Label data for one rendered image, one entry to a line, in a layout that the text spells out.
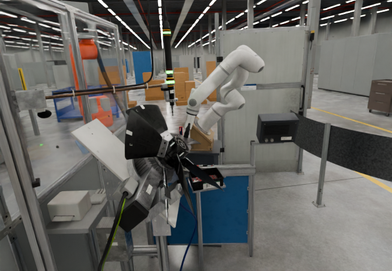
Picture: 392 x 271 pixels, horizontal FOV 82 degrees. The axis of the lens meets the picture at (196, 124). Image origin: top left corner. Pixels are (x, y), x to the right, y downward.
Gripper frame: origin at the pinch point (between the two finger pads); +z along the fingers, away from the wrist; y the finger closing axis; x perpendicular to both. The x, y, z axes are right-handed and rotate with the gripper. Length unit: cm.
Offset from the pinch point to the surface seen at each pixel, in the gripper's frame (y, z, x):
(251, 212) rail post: -13, 56, 68
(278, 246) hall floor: -23, 90, 106
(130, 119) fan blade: 52, -18, -26
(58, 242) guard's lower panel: 39, 71, -57
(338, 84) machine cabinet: -868, -104, 600
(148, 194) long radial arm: 62, 10, -10
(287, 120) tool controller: -7, -26, 65
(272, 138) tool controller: -9, -10, 61
